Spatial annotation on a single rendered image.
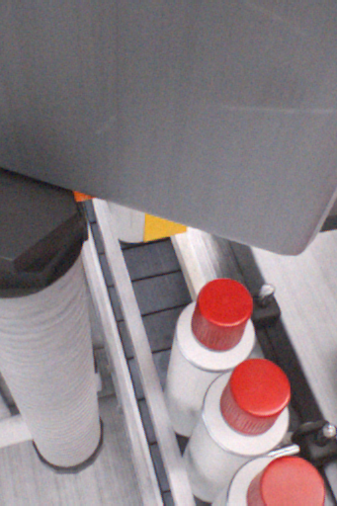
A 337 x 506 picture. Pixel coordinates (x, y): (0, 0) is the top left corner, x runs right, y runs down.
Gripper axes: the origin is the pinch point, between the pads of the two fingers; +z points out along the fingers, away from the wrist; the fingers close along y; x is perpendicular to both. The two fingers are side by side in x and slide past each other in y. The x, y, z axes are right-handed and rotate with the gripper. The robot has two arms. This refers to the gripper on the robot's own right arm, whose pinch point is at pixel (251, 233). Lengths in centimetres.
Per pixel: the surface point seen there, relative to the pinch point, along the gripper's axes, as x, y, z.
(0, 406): 21.7, -3.5, 14.0
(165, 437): 9.9, -11.8, 5.2
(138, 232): 6.2, 9.1, 11.3
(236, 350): 5.3, -9.8, -3.2
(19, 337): 16.6, -14.5, -22.9
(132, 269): 7.5, 6.5, 13.6
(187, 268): 3.1, 3.5, 10.1
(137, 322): 9.6, -2.8, 5.3
